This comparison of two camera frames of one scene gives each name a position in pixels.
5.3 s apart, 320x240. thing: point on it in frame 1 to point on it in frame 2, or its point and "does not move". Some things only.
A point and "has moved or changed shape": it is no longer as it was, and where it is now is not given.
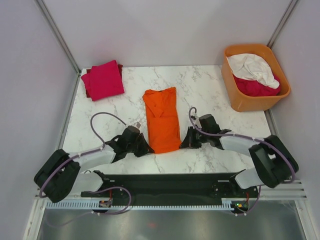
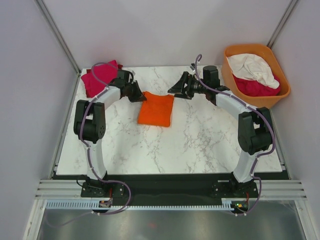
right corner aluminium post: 282,23 does not move
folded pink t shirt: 104,81 does not move
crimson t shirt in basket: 251,87 does not move
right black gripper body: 201,138 to 196,86
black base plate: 127,187 does not move
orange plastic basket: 252,103 does not move
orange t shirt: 163,119 has moved or changed shape
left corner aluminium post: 58,35 does not move
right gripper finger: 190,140 to 179,86
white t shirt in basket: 252,66 does not move
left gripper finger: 145,148 to 136,94
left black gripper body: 131,147 to 128,86
